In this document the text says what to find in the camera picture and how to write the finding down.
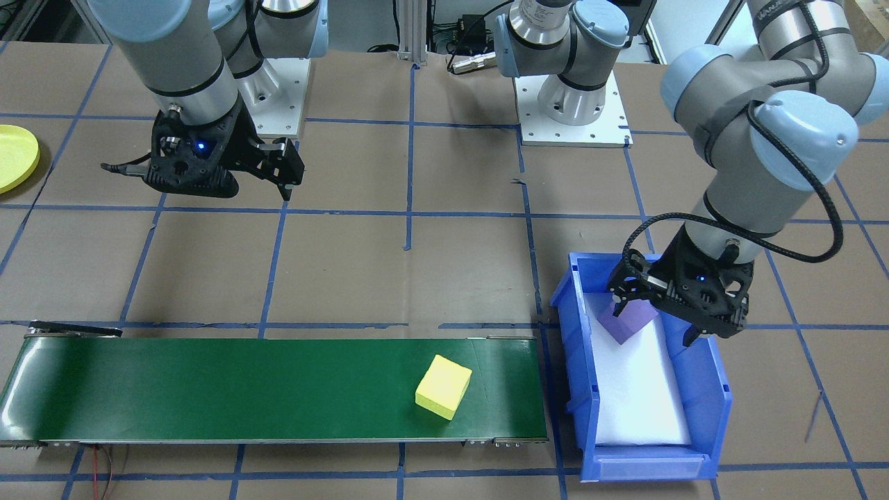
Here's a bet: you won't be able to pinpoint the black box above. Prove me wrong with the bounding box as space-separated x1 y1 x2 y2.
611 0 657 28

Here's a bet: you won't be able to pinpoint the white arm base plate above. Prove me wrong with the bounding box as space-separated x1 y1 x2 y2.
240 57 311 136
514 69 633 148

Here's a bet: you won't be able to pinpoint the purple foam block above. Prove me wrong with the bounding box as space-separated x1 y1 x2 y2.
596 297 660 346

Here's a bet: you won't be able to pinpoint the yellow foam block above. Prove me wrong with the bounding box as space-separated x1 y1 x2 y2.
415 354 473 420

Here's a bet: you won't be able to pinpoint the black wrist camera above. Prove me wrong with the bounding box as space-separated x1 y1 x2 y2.
649 264 754 339
142 104 242 199

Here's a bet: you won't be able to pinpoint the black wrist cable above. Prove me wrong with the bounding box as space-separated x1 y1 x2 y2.
622 97 847 278
101 156 157 180

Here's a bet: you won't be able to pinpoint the yellow plate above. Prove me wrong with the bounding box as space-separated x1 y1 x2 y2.
0 125 40 195

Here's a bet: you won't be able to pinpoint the blue plastic storage bin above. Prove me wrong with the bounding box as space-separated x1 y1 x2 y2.
550 251 733 483

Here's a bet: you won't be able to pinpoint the red black conveyor wires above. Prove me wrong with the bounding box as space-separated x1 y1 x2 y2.
90 444 115 500

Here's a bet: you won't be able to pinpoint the silver cable plug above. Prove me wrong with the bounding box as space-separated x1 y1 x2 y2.
448 52 497 74

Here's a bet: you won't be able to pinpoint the green conveyor belt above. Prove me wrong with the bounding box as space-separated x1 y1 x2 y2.
0 321 549 449

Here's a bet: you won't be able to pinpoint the white foam pad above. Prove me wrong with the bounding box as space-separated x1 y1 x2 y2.
582 292 693 447

